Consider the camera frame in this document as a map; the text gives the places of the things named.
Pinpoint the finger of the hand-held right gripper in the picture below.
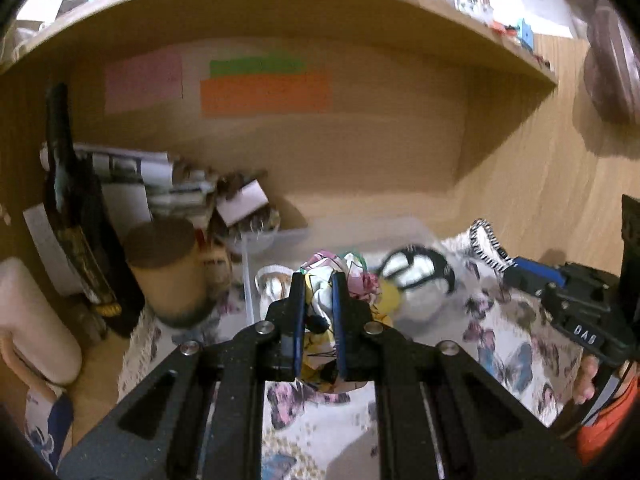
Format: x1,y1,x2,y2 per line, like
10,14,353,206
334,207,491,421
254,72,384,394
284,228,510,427
501,256,568,303

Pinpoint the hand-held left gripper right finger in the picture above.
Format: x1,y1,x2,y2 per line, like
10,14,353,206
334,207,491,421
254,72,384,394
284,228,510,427
330,271,586,480

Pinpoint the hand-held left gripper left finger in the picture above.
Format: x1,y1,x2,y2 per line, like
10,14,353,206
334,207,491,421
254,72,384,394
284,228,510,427
57,271,307,480

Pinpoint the floral patterned cloth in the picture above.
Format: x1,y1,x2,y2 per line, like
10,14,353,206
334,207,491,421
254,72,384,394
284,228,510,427
295,250,396,393

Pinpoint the clear plastic bin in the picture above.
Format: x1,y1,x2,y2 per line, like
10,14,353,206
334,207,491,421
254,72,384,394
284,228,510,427
239,217,483,326

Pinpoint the black and white soft cap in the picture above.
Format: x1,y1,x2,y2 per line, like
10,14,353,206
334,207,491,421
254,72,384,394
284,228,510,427
377,245,458,323

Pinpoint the person's right hand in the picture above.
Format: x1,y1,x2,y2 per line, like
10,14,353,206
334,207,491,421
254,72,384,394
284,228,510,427
571,356,602,407

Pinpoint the black white striped band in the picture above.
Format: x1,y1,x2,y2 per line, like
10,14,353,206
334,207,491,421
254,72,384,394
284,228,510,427
469,218,518,271

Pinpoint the yellow cloth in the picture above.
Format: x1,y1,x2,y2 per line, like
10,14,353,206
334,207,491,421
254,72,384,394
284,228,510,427
372,282,403,328

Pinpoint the butterfly print tablecloth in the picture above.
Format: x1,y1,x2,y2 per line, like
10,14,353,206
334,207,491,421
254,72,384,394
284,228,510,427
117,220,601,480

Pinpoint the small white cardboard box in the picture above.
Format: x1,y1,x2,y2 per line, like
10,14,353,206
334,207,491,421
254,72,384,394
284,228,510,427
215,179,271,227

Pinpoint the brown cylindrical container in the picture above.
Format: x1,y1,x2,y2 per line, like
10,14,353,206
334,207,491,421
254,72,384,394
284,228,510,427
124,217,213,327

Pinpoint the dark round bag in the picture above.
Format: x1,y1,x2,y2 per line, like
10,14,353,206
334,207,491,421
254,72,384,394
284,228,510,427
582,0,640,126

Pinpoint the stack of papers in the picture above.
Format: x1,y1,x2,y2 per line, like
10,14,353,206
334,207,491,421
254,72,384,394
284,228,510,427
40,141,221,221

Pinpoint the orange paper note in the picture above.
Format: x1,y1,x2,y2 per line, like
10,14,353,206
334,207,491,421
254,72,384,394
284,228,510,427
200,72,333,119

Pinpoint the dark glass bottle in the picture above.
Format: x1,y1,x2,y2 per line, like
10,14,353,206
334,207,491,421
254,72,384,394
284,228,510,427
42,82,147,338

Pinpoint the green paper note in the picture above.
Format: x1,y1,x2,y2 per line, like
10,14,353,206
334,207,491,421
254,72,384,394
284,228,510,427
208,52,307,79

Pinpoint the white paper roll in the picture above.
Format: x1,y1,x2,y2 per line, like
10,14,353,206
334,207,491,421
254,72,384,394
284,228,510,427
0,256,83,386

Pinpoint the blue print cloth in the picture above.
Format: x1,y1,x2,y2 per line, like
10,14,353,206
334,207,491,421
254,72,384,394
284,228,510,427
22,390,76,473

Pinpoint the row of small shelf items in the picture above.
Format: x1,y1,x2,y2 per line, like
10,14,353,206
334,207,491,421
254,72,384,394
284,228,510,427
395,0,553,68

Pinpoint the pink paper note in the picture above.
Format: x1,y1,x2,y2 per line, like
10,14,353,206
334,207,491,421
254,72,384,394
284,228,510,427
104,46,184,115

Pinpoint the wooden shelf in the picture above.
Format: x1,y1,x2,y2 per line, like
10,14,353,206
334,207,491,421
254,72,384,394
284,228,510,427
0,0,560,241

